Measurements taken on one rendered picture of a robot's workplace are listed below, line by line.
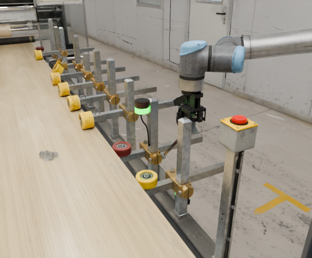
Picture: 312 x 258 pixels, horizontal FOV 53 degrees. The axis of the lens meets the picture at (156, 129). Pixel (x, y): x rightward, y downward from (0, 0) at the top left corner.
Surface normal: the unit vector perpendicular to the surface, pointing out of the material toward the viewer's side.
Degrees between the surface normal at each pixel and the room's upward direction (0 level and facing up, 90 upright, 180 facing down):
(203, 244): 0
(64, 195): 0
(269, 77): 90
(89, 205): 0
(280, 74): 90
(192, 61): 90
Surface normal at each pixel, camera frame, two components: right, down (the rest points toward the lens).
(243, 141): 0.45, 0.39
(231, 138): -0.89, 0.20
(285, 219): 0.00, -0.90
